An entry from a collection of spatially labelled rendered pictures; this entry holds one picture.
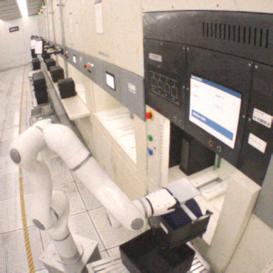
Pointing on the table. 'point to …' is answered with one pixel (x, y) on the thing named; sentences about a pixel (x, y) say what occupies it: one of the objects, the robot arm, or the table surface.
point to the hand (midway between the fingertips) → (181, 193)
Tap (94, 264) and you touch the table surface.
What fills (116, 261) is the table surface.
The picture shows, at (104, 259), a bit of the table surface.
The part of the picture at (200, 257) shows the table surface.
